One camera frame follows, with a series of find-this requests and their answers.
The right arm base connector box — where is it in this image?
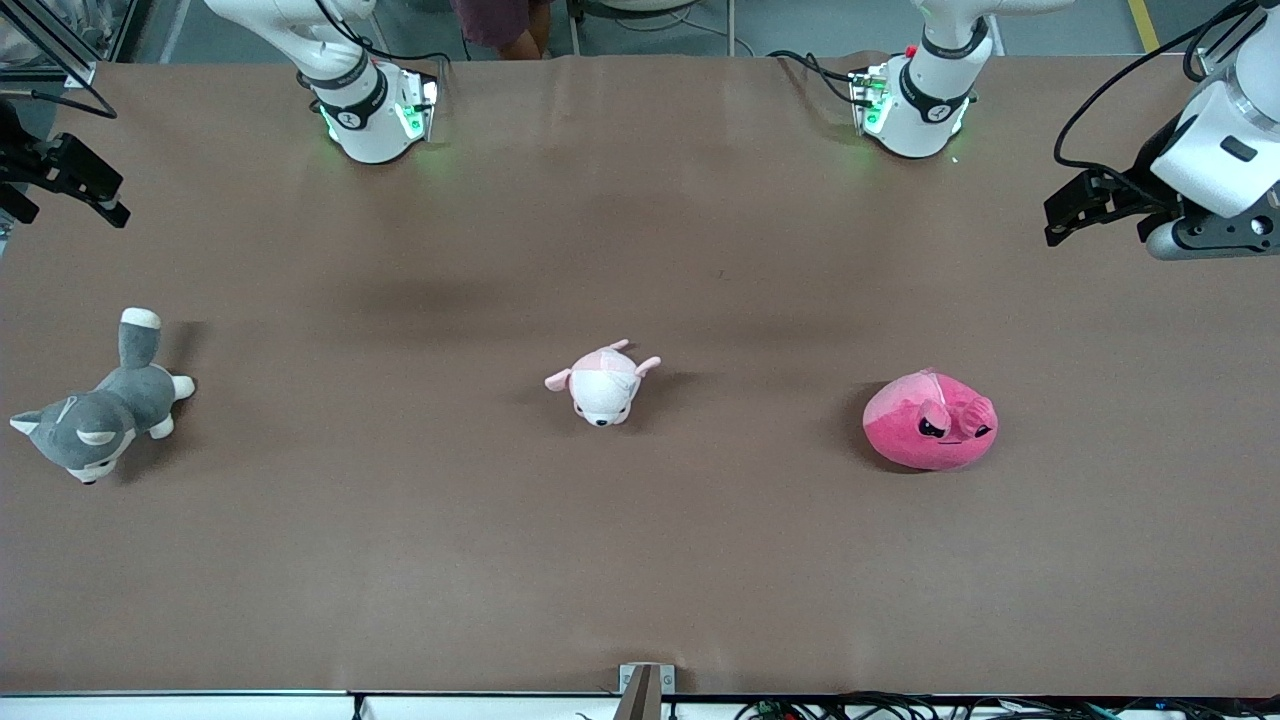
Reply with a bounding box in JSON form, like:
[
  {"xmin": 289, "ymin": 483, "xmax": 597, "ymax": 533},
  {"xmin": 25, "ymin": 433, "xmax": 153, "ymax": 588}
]
[{"xmin": 393, "ymin": 68, "xmax": 442, "ymax": 143}]

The black left base cable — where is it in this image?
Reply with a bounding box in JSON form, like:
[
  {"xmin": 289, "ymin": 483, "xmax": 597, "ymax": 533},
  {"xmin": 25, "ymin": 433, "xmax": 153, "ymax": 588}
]
[{"xmin": 768, "ymin": 49, "xmax": 863, "ymax": 109}]

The black cable bundle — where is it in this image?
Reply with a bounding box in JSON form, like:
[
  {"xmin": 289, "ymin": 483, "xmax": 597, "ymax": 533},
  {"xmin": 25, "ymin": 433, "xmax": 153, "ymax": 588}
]
[{"xmin": 735, "ymin": 692, "xmax": 1280, "ymax": 720}]

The metal table edge bracket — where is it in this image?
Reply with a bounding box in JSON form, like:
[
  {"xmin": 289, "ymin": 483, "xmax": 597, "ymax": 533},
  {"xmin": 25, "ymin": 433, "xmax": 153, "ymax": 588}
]
[{"xmin": 612, "ymin": 662, "xmax": 677, "ymax": 720}]

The grey husky plush toy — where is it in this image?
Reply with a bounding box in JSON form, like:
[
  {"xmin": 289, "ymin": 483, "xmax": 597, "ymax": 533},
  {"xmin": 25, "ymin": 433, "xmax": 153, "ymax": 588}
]
[{"xmin": 9, "ymin": 307, "xmax": 196, "ymax": 486}]

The white chair base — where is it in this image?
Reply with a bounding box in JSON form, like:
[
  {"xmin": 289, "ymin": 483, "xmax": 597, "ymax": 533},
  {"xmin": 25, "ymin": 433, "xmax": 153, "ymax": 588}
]
[{"xmin": 568, "ymin": 0, "xmax": 743, "ymax": 57}]

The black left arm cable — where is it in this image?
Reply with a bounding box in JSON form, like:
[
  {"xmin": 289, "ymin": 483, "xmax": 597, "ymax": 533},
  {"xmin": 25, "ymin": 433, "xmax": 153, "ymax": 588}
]
[{"xmin": 1053, "ymin": 0, "xmax": 1263, "ymax": 193}]

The white and pink plush puppy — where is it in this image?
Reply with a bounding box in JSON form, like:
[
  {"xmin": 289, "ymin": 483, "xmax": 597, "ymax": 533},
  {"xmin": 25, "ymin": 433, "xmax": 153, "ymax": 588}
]
[{"xmin": 544, "ymin": 339, "xmax": 662, "ymax": 428}]

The aluminium frame post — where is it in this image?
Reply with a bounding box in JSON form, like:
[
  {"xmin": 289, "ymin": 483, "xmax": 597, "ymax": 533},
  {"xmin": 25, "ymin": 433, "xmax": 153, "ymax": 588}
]
[
  {"xmin": 0, "ymin": 0, "xmax": 98, "ymax": 88},
  {"xmin": 1195, "ymin": 0, "xmax": 1263, "ymax": 77}
]

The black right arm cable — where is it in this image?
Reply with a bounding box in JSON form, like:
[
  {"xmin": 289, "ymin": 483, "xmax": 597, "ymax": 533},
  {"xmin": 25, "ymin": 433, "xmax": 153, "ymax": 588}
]
[{"xmin": 0, "ymin": 83, "xmax": 119, "ymax": 121}]

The person standing behind table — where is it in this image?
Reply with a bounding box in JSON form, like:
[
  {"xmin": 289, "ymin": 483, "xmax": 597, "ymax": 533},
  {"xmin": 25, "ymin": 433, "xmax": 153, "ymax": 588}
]
[{"xmin": 450, "ymin": 0, "xmax": 557, "ymax": 61}]

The round pink plush toy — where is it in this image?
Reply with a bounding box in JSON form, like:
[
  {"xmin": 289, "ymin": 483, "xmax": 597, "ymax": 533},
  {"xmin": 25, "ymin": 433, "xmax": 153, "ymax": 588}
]
[{"xmin": 862, "ymin": 367, "xmax": 999, "ymax": 473}]

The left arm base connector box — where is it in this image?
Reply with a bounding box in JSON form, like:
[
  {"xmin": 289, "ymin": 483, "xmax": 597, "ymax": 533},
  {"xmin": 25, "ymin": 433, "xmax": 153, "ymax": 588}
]
[{"xmin": 848, "ymin": 64, "xmax": 893, "ymax": 138}]

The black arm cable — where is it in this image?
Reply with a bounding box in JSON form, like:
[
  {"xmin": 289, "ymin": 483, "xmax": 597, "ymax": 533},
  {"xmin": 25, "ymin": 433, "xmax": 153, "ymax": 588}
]
[
  {"xmin": 0, "ymin": 83, "xmax": 119, "ymax": 121},
  {"xmin": 1053, "ymin": 0, "xmax": 1263, "ymax": 193}
]

